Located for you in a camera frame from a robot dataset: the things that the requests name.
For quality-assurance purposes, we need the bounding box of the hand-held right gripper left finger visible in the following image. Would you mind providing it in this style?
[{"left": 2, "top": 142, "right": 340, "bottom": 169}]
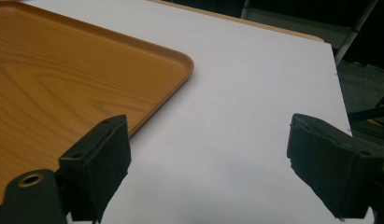
[{"left": 58, "top": 114, "right": 133, "bottom": 224}]

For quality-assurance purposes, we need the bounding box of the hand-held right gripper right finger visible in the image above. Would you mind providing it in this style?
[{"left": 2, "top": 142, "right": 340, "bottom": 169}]
[{"left": 286, "top": 112, "right": 384, "bottom": 220}]

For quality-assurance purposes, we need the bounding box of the black stand leg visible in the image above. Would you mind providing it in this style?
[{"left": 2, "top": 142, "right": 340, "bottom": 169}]
[{"left": 348, "top": 92, "right": 384, "bottom": 123}]

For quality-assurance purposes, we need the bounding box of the wood-grain plastic tray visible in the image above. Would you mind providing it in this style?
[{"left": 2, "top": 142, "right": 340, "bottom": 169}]
[{"left": 0, "top": 0, "right": 195, "bottom": 209}]

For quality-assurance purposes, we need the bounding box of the metal stand frame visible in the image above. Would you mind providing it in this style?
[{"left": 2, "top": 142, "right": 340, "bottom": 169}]
[{"left": 240, "top": 0, "right": 380, "bottom": 66}]

